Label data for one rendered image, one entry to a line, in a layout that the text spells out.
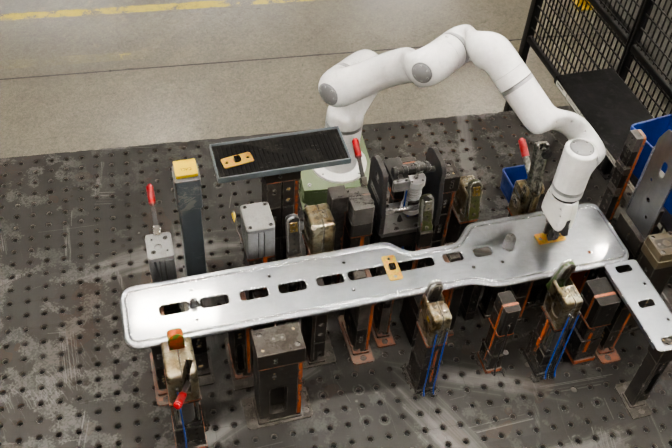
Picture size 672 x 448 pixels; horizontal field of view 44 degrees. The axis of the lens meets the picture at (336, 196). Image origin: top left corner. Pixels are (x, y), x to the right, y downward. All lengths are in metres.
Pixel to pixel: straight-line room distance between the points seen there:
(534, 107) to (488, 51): 0.18
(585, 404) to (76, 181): 1.75
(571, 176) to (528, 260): 0.29
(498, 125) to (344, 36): 1.75
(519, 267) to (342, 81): 0.73
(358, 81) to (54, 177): 1.12
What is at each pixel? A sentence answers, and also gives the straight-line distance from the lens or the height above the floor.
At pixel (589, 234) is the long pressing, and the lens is 2.48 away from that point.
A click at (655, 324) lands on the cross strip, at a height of 1.00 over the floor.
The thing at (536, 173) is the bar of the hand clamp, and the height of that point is 1.12.
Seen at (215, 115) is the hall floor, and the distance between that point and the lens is 4.21.
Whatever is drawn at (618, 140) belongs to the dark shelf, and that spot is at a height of 1.03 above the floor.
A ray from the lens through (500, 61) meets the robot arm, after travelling 2.15.
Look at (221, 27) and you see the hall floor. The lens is 4.81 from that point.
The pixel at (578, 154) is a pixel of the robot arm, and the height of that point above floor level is 1.35.
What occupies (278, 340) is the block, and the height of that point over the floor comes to 1.03.
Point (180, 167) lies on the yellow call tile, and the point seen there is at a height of 1.16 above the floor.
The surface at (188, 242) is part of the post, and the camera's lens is 2.46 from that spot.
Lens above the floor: 2.74
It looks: 46 degrees down
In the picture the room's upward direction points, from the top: 4 degrees clockwise
